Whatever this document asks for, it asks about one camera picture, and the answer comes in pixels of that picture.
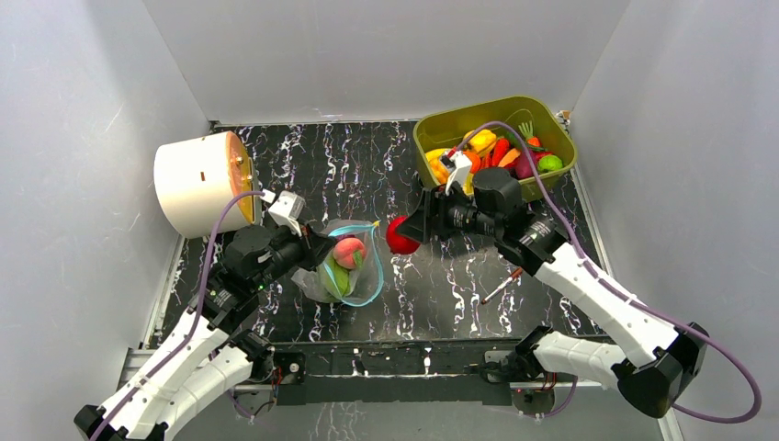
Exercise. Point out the green toy leaf vegetable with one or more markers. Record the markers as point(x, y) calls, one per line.
point(335, 280)

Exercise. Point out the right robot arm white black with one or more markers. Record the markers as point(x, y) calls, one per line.
point(650, 362)

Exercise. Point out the lime green toy fruit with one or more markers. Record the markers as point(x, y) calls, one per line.
point(548, 163)

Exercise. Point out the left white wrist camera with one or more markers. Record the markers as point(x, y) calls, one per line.
point(284, 208)

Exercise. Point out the yellow toy bell pepper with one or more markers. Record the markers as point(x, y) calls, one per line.
point(481, 142)

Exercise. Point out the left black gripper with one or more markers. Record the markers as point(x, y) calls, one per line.
point(314, 245)

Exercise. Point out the white cylindrical appliance orange lid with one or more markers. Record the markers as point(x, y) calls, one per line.
point(195, 179)

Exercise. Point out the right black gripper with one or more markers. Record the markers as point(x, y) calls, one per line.
point(431, 213)

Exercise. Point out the pink toy peach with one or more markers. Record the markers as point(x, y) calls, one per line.
point(350, 253)

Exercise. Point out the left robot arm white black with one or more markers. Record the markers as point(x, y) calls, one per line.
point(207, 353)

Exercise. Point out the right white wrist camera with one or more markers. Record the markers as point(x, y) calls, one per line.
point(455, 170)

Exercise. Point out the orange toy carrot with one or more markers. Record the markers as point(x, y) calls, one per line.
point(526, 129)

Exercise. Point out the clear zip top bag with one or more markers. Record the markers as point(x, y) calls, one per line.
point(352, 272)

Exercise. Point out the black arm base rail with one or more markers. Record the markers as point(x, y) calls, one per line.
point(447, 370)

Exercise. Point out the orange toy tangerine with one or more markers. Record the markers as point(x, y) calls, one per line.
point(475, 161)

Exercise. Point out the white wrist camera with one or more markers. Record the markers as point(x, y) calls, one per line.
point(455, 170)
point(284, 208)

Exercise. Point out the red toy apple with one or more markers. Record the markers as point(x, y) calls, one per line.
point(399, 244)

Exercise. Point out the red toy chili pepper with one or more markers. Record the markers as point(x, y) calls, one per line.
point(500, 149)

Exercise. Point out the olive green plastic bin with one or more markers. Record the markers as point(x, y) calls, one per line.
point(506, 133)

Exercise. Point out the red white marker pen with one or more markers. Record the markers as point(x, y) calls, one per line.
point(503, 285)

